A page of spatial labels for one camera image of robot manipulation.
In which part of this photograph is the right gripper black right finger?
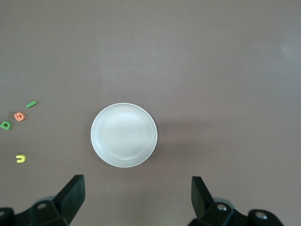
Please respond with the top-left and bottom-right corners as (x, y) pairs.
(188, 176), (285, 226)

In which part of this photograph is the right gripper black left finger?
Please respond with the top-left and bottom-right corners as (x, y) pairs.
(0, 174), (85, 226)

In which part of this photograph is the beige brown round plate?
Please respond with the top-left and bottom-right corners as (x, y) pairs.
(90, 102), (158, 169)

